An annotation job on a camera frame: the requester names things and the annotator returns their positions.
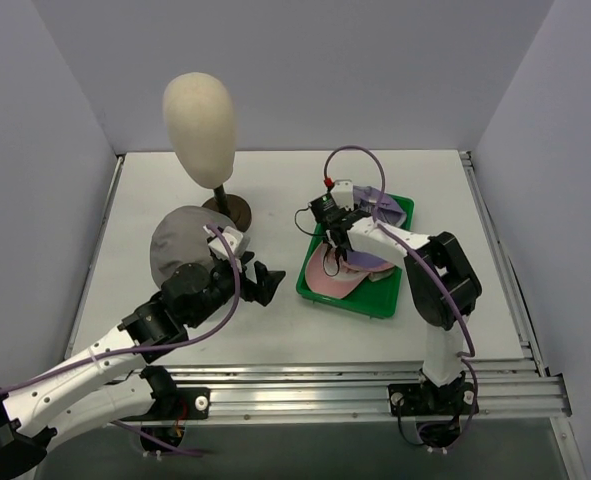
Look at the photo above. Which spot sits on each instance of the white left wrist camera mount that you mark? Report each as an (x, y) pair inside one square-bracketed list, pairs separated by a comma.
[(226, 241)]

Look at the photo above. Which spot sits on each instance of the aluminium frame rail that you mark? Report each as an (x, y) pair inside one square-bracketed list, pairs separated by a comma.
[(298, 361)]

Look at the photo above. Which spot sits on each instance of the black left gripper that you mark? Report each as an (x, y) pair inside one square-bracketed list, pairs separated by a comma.
[(251, 282)]

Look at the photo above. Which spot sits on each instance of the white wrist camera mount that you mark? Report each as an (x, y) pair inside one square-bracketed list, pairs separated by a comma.
[(342, 192), (226, 241)]

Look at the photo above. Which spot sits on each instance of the pink baseball cap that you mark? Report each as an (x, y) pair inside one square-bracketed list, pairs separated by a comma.
[(336, 277)]

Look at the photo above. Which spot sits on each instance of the grey bucket hat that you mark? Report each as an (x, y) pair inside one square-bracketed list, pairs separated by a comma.
[(180, 238)]

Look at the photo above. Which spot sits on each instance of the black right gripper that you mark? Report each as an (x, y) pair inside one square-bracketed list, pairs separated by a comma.
[(335, 235)]

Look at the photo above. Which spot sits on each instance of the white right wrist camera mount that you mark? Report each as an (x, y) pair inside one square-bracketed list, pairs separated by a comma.
[(342, 192)]

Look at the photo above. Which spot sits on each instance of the brown mannequin stand base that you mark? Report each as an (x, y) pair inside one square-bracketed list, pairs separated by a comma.
[(232, 206)]

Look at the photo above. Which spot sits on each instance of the green plastic tray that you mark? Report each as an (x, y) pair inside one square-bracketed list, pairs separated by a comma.
[(377, 300)]

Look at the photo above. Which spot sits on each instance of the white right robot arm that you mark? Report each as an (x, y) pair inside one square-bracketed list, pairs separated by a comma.
[(443, 283)]

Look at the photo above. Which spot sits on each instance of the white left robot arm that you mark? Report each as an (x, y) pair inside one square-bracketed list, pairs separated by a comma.
[(116, 377)]

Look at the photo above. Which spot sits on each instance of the purple baseball cap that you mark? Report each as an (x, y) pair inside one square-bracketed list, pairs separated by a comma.
[(365, 198)]

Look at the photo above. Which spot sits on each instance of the beige mannequin head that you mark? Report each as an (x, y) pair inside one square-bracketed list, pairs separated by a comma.
[(199, 116)]

